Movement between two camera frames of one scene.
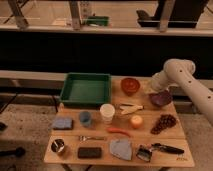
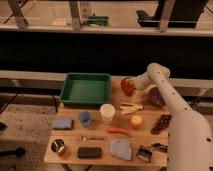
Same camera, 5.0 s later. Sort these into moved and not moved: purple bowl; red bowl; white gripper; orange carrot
Moved: white gripper
Not moved: purple bowl; orange carrot; red bowl
